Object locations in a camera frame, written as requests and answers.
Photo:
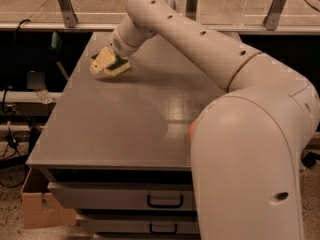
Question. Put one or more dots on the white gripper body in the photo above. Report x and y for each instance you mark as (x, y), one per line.
(119, 46)

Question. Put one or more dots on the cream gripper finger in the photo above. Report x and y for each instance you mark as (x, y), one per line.
(105, 58)

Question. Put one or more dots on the green and yellow sponge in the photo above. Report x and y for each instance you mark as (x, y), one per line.
(120, 66)

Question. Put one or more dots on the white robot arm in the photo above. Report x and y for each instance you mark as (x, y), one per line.
(246, 145)

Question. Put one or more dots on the red apple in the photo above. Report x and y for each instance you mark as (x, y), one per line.
(192, 129)

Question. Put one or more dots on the clear plastic water bottle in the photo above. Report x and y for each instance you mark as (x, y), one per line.
(43, 95)

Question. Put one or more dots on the cardboard box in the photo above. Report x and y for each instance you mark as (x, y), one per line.
(40, 208)

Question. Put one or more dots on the middle grey drawer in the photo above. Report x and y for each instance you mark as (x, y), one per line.
(154, 224)

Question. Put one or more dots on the green handled tool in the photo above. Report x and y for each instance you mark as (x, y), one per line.
(55, 47)

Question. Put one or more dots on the left metal bracket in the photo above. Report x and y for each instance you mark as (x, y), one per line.
(69, 17)

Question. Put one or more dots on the metal bracket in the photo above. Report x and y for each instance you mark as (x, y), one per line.
(69, 17)
(191, 9)
(272, 19)

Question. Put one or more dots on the middle metal bracket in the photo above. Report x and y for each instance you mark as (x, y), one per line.
(191, 9)

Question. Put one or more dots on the right metal bracket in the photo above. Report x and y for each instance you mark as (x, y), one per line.
(272, 19)

